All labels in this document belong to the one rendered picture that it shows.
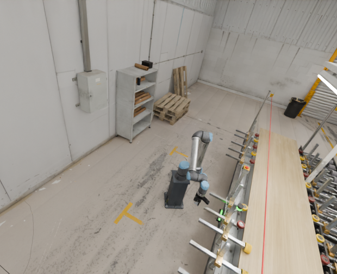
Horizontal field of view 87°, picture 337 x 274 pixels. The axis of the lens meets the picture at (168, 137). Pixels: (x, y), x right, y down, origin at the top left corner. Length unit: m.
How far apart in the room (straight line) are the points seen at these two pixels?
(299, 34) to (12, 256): 9.80
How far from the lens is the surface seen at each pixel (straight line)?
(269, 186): 2.91
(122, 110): 3.97
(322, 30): 9.35
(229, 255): 2.37
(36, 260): 2.96
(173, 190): 2.86
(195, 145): 2.20
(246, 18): 9.24
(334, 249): 2.80
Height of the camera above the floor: 2.59
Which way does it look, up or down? 34 degrees down
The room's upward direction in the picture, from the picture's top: 12 degrees clockwise
